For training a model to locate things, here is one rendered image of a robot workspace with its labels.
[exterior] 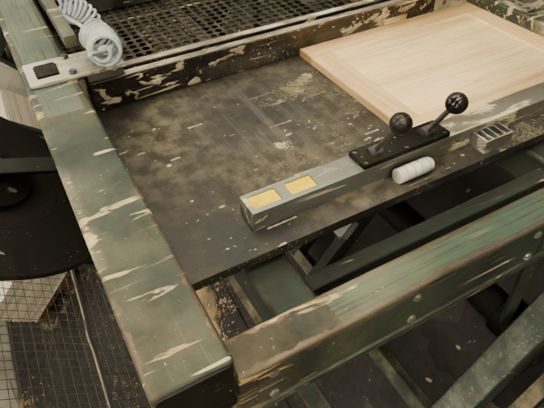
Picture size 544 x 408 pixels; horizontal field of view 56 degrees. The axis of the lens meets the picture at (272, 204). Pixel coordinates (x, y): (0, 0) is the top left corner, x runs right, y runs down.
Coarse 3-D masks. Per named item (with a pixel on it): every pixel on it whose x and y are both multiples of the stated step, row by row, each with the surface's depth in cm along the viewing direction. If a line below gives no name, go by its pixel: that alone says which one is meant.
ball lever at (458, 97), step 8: (448, 96) 86; (456, 96) 85; (464, 96) 85; (448, 104) 86; (456, 104) 85; (464, 104) 85; (448, 112) 87; (456, 112) 86; (440, 120) 91; (424, 128) 95; (432, 128) 94
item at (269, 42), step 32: (64, 0) 98; (384, 0) 137; (416, 0) 138; (448, 0) 144; (256, 32) 124; (288, 32) 124; (320, 32) 129; (352, 32) 134; (32, 64) 106; (64, 64) 106; (128, 64) 113; (160, 64) 113; (192, 64) 116; (224, 64) 120; (256, 64) 125; (96, 96) 110; (128, 96) 113
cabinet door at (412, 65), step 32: (384, 32) 134; (416, 32) 134; (448, 32) 134; (480, 32) 134; (512, 32) 133; (320, 64) 122; (352, 64) 123; (384, 64) 122; (416, 64) 122; (448, 64) 122; (480, 64) 122; (512, 64) 121; (352, 96) 115; (384, 96) 111; (416, 96) 112; (480, 96) 111
